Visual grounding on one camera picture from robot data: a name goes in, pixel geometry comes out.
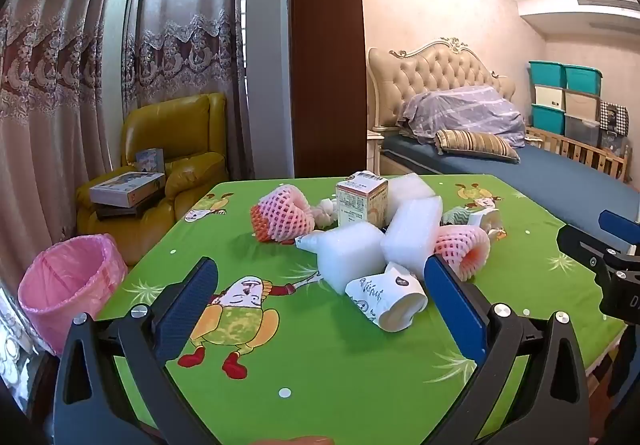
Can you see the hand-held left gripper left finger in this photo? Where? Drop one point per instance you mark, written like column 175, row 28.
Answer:
column 192, row 295

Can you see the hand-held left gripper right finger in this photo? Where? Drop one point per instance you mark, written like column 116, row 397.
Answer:
column 455, row 305

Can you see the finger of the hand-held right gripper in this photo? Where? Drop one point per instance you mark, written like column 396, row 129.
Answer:
column 622, row 227
column 582, row 247

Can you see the pink orange foam fruit net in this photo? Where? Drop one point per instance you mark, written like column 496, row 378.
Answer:
column 280, row 215
column 460, row 247

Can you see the crushed printed paper cup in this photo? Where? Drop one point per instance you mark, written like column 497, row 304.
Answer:
column 385, row 297

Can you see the green striped wrapper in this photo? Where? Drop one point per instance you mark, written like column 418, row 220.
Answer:
column 455, row 216

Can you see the small white paper cup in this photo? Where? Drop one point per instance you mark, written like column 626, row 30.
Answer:
column 485, row 219

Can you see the pink lined trash bin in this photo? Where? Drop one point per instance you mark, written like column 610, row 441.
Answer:
column 65, row 285

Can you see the beige carton box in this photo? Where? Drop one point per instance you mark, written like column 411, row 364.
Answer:
column 360, row 202

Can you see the white tissue wad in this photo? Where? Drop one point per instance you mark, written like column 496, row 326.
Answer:
column 326, row 212

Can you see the bed with blue sheet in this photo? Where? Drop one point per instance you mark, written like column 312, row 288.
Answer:
column 560, row 180

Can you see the dark flat box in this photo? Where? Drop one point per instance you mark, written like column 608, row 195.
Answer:
column 125, row 211

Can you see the houndstooth bag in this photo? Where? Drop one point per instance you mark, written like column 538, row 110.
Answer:
column 614, row 117

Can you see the yellow leather armchair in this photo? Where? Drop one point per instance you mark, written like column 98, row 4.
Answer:
column 190, row 165

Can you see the stack of plastic storage boxes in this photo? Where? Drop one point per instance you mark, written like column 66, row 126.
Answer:
column 565, row 100

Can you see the small blue book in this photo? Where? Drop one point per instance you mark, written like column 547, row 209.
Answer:
column 150, row 160

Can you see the striped pillow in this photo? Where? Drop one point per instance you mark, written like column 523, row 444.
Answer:
column 475, row 144

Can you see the white nightstand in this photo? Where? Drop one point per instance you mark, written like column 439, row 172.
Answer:
column 375, row 150

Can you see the lilac striped blanket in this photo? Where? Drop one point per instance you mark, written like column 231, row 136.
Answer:
column 465, row 112

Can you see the air conditioner vent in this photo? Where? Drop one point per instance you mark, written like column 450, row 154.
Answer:
column 607, row 5

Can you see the bed with beige headboard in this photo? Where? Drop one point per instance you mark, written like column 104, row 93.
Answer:
column 440, row 65

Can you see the wide beige patterned curtain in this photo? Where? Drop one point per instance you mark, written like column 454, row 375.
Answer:
column 50, row 75

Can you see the brown wooden door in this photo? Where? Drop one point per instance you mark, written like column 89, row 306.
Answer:
column 325, row 50

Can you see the wooden crib rail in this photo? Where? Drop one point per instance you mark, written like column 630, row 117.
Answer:
column 580, row 152

